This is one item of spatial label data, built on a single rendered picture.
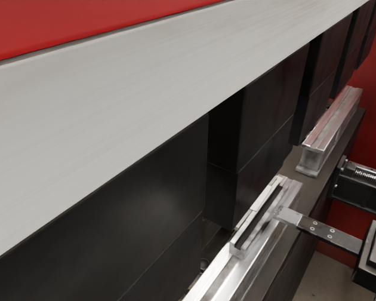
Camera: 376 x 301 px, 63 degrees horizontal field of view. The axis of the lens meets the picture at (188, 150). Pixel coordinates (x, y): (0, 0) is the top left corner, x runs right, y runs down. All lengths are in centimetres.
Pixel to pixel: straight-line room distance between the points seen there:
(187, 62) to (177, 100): 2
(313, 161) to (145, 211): 78
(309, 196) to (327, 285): 100
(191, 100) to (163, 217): 7
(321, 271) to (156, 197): 171
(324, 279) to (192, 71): 172
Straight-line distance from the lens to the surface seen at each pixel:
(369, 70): 137
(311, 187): 91
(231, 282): 55
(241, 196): 32
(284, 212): 62
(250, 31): 22
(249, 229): 59
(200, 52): 17
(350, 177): 105
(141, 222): 18
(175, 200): 20
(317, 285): 180
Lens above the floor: 143
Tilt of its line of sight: 35 degrees down
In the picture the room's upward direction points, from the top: straight up
